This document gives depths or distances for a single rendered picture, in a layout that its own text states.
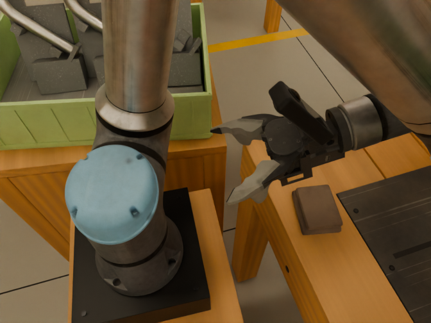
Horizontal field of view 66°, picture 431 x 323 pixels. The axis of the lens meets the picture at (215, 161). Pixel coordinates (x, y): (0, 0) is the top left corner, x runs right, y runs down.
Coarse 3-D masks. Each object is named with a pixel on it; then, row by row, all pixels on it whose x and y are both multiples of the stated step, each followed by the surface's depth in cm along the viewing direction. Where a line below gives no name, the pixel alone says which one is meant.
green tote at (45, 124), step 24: (0, 24) 99; (72, 24) 106; (192, 24) 109; (0, 48) 98; (0, 72) 97; (0, 96) 97; (192, 96) 81; (0, 120) 83; (24, 120) 84; (48, 120) 84; (72, 120) 85; (192, 120) 88; (0, 144) 90; (24, 144) 91; (48, 144) 91; (72, 144) 93
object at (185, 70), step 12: (180, 0) 93; (180, 12) 95; (180, 24) 96; (192, 36) 98; (180, 60) 95; (192, 60) 95; (180, 72) 97; (192, 72) 97; (168, 84) 98; (180, 84) 98; (192, 84) 98
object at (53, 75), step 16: (16, 0) 89; (32, 16) 92; (48, 16) 92; (64, 16) 93; (64, 32) 95; (32, 48) 95; (48, 48) 96; (32, 64) 92; (48, 64) 93; (64, 64) 94; (80, 64) 94; (32, 80) 99; (48, 80) 95; (64, 80) 96; (80, 80) 96
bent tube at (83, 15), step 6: (66, 0) 85; (72, 0) 86; (72, 6) 86; (78, 6) 87; (72, 12) 87; (78, 12) 87; (84, 12) 88; (78, 18) 88; (84, 18) 88; (90, 18) 88; (96, 18) 89; (90, 24) 89; (96, 24) 89; (102, 30) 90
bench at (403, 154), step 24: (384, 144) 82; (408, 144) 82; (336, 168) 78; (360, 168) 78; (384, 168) 78; (408, 168) 78; (336, 192) 74; (240, 216) 108; (240, 240) 118; (264, 240) 115; (240, 264) 131
